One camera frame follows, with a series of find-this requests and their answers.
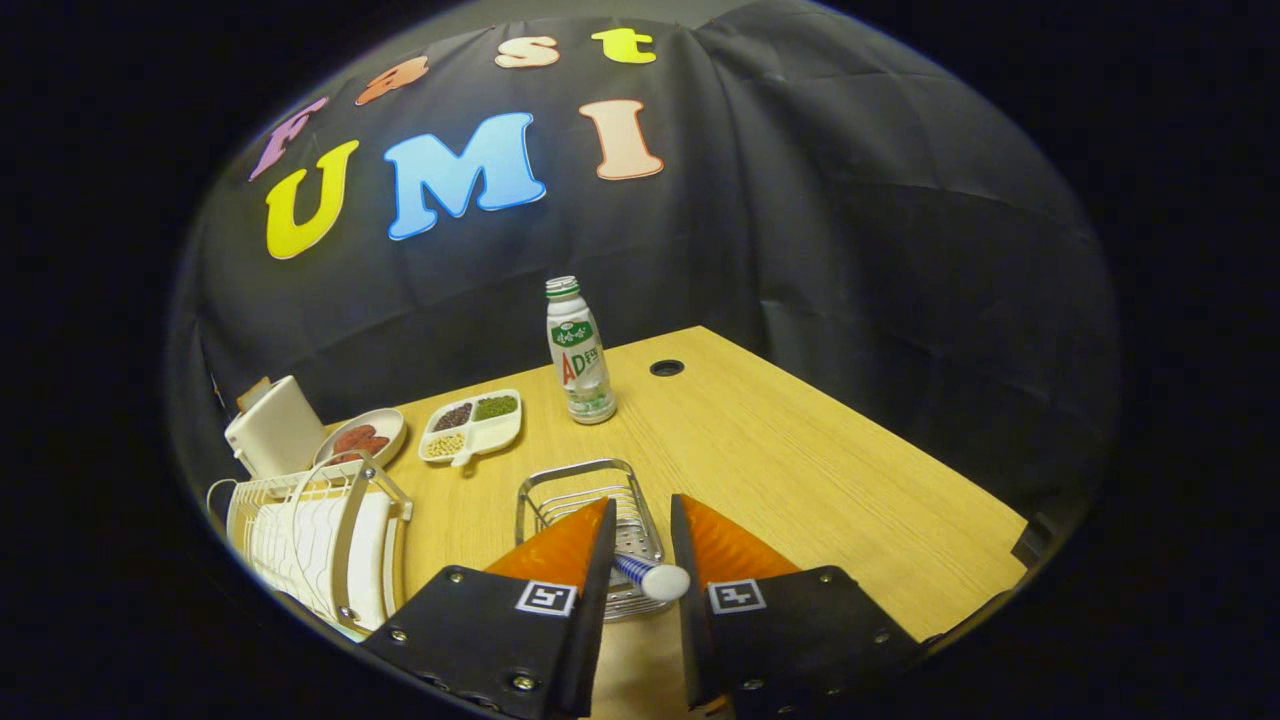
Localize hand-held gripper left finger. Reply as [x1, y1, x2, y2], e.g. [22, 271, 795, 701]
[360, 497, 618, 719]

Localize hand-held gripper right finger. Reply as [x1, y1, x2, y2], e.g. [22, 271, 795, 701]
[668, 493, 926, 716]

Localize blue striped handle spoon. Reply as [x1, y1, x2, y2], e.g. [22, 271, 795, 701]
[612, 553, 692, 602]

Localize metal wire basket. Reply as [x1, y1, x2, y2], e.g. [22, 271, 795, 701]
[514, 458, 669, 623]

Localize white wire dish rack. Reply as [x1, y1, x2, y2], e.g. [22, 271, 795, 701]
[205, 452, 414, 641]

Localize white divided dish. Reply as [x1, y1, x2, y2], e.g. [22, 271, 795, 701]
[418, 389, 524, 469]

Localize beige round plate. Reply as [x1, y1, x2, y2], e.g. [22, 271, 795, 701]
[313, 407, 408, 471]

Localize white drink bottle green cap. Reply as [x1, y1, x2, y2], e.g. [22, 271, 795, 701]
[545, 276, 618, 426]

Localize white toaster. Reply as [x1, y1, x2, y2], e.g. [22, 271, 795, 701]
[224, 375, 327, 481]

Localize black backdrop cloth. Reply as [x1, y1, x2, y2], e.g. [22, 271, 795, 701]
[165, 0, 1121, 521]

